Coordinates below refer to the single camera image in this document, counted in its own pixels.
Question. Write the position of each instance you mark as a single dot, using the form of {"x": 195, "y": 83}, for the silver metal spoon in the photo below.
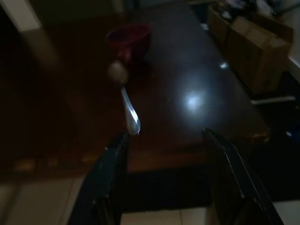
{"x": 131, "y": 114}

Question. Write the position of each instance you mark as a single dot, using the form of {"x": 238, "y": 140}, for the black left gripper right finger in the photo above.
{"x": 236, "y": 178}

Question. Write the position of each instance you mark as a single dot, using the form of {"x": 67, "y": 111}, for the brown cardboard box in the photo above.
{"x": 253, "y": 44}

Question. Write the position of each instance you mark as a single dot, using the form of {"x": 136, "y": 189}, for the dark red bowl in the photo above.
{"x": 131, "y": 42}

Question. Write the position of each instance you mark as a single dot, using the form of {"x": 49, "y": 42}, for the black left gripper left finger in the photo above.
{"x": 103, "y": 178}

